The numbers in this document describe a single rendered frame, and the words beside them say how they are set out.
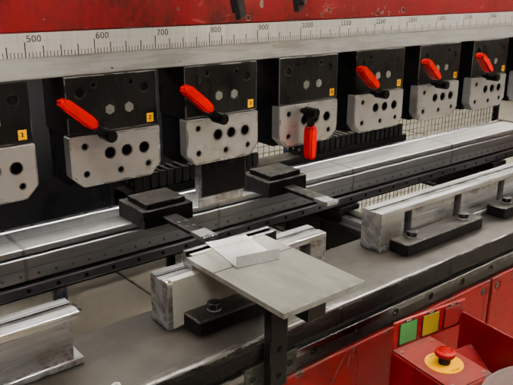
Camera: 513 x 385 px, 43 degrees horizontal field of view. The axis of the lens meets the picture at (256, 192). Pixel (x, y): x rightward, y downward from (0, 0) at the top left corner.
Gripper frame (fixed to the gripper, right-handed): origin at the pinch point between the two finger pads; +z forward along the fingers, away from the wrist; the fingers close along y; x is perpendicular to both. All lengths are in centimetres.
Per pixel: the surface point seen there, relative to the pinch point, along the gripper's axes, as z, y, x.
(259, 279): 41.8, -6.4, -8.6
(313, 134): 25.7, -1.0, 15.5
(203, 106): 13.1, -12.3, -3.6
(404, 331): 67, 12, 12
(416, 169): 66, 6, 90
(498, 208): 70, 29, 71
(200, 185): 28.9, -18.7, 1.4
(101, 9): -4.5, -21.0, -11.2
